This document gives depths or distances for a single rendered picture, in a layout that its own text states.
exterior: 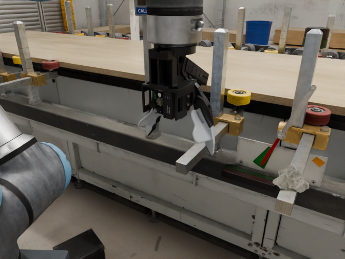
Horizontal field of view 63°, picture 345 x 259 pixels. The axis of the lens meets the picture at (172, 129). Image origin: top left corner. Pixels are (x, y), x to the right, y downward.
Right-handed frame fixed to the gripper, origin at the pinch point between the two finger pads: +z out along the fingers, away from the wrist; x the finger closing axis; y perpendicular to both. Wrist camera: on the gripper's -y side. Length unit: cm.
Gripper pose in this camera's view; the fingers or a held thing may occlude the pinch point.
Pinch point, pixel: (179, 144)
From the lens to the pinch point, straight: 57.9
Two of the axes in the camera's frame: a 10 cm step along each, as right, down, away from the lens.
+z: 0.0, 9.0, 4.3
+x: 8.5, 2.3, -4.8
